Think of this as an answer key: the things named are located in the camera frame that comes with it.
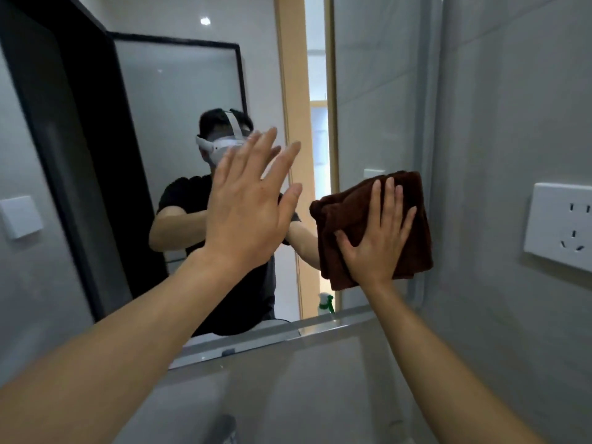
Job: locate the white wall socket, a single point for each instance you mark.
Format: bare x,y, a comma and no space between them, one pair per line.
559,226

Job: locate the chrome faucet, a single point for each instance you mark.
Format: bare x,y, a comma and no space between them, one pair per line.
227,430

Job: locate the person's left forearm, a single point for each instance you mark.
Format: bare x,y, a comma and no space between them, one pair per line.
115,356

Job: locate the brown microfibre cloth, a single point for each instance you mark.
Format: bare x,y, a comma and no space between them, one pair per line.
351,212

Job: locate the person's right forearm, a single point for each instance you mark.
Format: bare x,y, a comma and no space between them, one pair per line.
444,374

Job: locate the person's left hand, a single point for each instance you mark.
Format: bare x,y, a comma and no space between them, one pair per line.
245,217

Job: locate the wall mirror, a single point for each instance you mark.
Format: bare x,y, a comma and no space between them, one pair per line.
185,87

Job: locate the person's right hand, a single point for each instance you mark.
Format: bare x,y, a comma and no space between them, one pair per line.
377,245

